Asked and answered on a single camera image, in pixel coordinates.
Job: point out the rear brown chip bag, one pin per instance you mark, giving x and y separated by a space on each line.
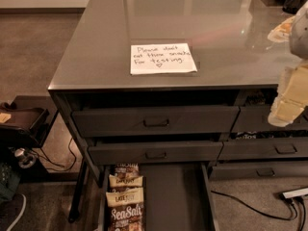
127 170

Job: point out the round metal object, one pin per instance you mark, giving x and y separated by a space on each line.
25 158

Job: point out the white handwritten paper note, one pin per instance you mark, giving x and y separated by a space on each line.
161 58

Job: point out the grey drawer cabinet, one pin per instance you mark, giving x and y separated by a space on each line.
236 65

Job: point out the bottom right drawer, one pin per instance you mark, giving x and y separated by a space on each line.
259 170

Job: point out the top right drawer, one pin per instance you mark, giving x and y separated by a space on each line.
255 119

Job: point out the silver power strip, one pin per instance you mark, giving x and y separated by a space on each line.
294 193

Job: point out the middle right drawer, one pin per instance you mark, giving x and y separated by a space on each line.
264 149

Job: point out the dark bag on floor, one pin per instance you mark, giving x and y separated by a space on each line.
9 180

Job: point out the front brown sea salt chip bag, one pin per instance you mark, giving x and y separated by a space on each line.
126 210

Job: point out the top left drawer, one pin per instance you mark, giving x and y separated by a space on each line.
154 120

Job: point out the middle brown chip bag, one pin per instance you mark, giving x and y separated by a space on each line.
123 184

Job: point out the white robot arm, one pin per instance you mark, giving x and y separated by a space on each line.
294 30

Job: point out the open bottom left drawer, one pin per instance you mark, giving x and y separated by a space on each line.
177 198

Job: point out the middle left drawer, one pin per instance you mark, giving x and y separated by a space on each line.
154 152

